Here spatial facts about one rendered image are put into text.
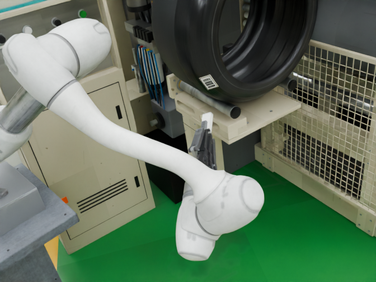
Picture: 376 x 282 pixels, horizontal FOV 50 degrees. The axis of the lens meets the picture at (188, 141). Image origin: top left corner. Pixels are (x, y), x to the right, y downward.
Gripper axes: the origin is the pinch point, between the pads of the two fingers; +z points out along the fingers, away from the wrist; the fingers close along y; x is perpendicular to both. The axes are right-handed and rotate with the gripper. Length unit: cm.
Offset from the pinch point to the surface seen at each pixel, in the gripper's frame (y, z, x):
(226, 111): 15.4, 16.3, -2.3
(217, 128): 22.0, 14.9, -9.0
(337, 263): 113, -9, 8
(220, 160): 68, 32, -34
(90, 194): 46, 13, -97
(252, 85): 12.8, 22.0, 8.6
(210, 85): 0.3, 15.7, -0.5
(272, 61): 27, 45, 11
